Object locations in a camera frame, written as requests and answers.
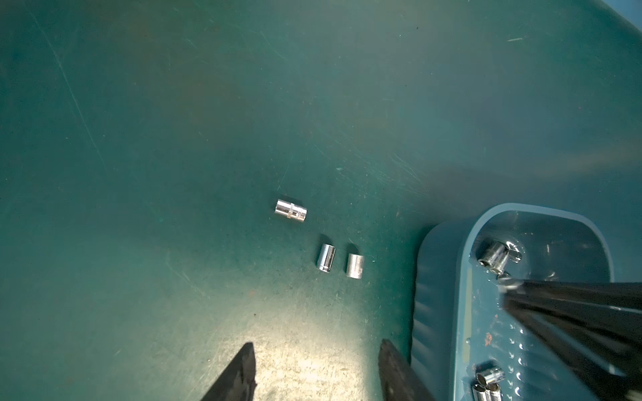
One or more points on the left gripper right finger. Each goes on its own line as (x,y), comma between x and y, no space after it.
(399,382)

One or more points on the knurled chrome socket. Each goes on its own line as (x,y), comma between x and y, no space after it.
(291,210)

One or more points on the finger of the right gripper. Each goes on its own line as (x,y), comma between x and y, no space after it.
(572,295)
(603,352)

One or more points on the chrome socket in box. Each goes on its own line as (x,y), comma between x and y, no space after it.
(499,265)
(492,392)
(507,283)
(492,254)
(493,375)
(514,253)

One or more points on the translucent blue storage box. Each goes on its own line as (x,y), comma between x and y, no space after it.
(460,326)

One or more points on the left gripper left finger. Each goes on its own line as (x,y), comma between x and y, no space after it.
(237,382)

